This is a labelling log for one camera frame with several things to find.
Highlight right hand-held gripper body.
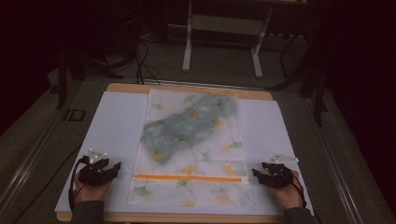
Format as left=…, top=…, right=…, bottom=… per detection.
left=261, top=152, right=300, bottom=189

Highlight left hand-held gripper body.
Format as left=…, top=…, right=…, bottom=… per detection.
left=78, top=147, right=110, bottom=188

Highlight leaf print mesh laundry bag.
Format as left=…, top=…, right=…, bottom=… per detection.
left=126, top=88, right=255, bottom=208

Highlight person's left hand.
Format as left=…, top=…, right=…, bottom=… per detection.
left=73, top=179, right=112, bottom=203

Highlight person's right hand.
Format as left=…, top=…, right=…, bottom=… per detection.
left=268, top=178, right=304, bottom=210

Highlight white table cover sheet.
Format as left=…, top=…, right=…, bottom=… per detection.
left=54, top=91, right=314, bottom=217

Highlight blue-green garment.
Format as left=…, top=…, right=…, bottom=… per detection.
left=139, top=94, right=238, bottom=164

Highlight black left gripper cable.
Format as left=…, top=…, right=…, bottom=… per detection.
left=67, top=155, right=92, bottom=213

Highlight metal floor rail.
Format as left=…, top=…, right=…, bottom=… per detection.
left=0, top=102, right=82, bottom=208
left=302, top=98, right=365, bottom=224

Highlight black floor cables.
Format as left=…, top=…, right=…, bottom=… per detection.
left=134, top=38, right=163, bottom=86

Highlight white metal stand frame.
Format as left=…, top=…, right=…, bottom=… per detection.
left=181, top=0, right=276, bottom=79

